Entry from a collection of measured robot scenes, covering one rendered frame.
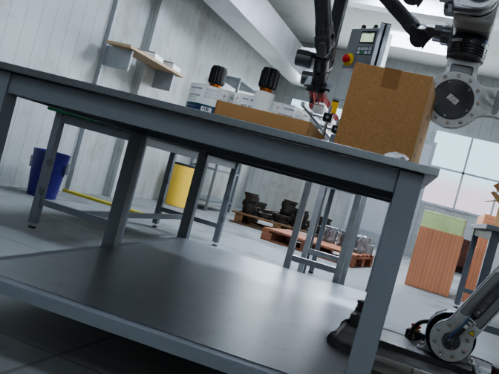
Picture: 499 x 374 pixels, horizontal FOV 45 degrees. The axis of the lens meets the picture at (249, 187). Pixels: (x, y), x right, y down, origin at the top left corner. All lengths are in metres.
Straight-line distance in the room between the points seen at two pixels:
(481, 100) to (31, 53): 4.61
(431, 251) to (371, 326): 5.13
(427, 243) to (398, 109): 4.85
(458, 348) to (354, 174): 0.86
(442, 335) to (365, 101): 0.84
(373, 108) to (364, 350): 0.74
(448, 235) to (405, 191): 5.14
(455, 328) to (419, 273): 4.52
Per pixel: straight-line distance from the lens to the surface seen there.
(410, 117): 1.88
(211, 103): 2.63
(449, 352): 2.20
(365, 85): 1.92
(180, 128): 1.66
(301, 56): 2.31
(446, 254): 6.67
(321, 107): 2.44
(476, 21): 2.20
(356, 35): 2.90
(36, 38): 6.10
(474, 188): 11.82
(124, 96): 1.70
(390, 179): 1.55
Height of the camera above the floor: 0.70
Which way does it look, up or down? 1 degrees down
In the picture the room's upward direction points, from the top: 15 degrees clockwise
